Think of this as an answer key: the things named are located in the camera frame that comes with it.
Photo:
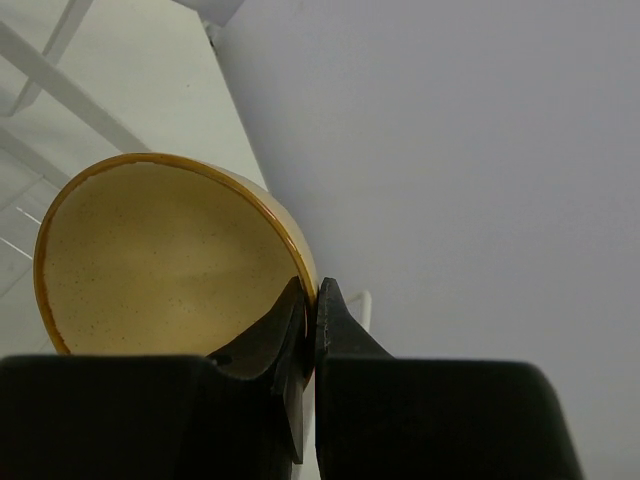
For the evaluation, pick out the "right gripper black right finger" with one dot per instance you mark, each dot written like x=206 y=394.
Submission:
x=354 y=392

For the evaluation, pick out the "cream bowl gold rim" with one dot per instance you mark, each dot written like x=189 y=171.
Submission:
x=151 y=253

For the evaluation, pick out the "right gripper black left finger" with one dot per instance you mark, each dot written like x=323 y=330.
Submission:
x=265 y=374

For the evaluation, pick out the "white wire dish rack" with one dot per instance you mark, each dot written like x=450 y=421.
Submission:
x=84 y=80

